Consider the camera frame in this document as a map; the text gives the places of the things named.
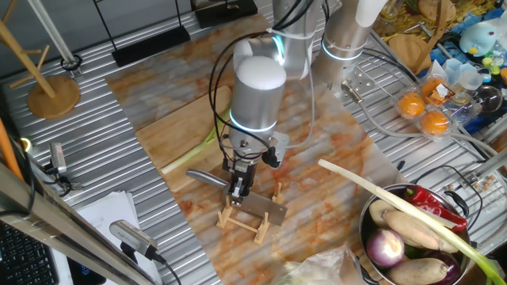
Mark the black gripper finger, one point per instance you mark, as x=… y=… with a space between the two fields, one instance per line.
x=237 y=194
x=248 y=188

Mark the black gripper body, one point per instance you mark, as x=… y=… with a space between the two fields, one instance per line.
x=241 y=170

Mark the steel cleaver knife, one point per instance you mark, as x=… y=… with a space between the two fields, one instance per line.
x=265 y=207

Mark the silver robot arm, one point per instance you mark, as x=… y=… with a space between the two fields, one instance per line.
x=257 y=103

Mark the wooden knife rack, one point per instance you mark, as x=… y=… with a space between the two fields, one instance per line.
x=262 y=233

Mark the green scallion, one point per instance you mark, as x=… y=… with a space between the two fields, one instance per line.
x=186 y=156

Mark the wooden cutting board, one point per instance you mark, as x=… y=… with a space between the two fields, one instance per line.
x=174 y=134

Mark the clear plastic bag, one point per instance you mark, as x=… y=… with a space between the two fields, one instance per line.
x=317 y=269

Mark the orange marble pattern mat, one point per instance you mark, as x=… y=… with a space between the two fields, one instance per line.
x=340 y=130

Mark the steel cooking pot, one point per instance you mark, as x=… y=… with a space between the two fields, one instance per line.
x=366 y=233

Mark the white paper sheets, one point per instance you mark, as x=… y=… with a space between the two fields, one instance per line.
x=107 y=210

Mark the pale potato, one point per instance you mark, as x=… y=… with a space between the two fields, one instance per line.
x=378 y=211

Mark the long white green leek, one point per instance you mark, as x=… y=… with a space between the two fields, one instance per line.
x=396 y=202

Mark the purple onion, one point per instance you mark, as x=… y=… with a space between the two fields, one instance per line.
x=385 y=248

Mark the small black plug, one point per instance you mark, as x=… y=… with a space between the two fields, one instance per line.
x=401 y=165

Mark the black stand base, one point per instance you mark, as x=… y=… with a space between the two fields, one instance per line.
x=150 y=45

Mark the long sweet potato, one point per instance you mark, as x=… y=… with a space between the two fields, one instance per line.
x=412 y=229

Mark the black smartphone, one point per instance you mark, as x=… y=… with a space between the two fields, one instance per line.
x=85 y=273

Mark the green pepper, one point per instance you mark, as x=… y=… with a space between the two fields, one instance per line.
x=414 y=252

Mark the orange fruit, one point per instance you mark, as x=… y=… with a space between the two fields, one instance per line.
x=434 y=123
x=411 y=105
x=429 y=87

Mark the stubby sweet potato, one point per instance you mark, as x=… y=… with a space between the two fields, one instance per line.
x=416 y=272

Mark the red pepper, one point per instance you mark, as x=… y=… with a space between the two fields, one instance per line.
x=435 y=207

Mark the wooden mug tree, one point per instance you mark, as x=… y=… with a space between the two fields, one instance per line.
x=53 y=99

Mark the wooden stand with curved stem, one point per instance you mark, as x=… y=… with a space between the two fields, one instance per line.
x=408 y=51

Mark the dark purple eggplant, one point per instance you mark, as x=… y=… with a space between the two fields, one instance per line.
x=451 y=271

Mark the clear plastic fruit box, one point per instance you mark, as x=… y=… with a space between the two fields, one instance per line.
x=455 y=109

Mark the yellow patterned sheet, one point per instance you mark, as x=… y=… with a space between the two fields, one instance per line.
x=404 y=20

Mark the black keyboard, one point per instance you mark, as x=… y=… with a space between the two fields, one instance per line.
x=24 y=261

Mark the blue cloth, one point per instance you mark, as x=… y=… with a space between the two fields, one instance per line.
x=439 y=55

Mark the grey metal stand rod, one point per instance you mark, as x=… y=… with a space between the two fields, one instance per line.
x=53 y=35

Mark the orange tube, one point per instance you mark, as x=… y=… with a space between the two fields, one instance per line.
x=8 y=150

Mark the clear plastic measuring cups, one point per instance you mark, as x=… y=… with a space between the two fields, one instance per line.
x=463 y=75

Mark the aluminium profile bar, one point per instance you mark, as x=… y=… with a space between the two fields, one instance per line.
x=491 y=164

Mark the round glass bowl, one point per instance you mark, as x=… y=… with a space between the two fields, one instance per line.
x=488 y=99

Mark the blue plush toy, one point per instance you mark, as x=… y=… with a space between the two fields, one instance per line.
x=477 y=39

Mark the green yellow toy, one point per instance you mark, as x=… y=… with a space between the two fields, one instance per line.
x=491 y=65

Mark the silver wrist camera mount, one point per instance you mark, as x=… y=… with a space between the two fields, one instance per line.
x=281 y=142

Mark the silver depth camera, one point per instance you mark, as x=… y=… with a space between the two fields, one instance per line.
x=58 y=157
x=132 y=235

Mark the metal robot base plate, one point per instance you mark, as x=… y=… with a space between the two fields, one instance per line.
x=362 y=81

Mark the aluminium frame beam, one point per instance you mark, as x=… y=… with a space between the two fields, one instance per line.
x=59 y=233

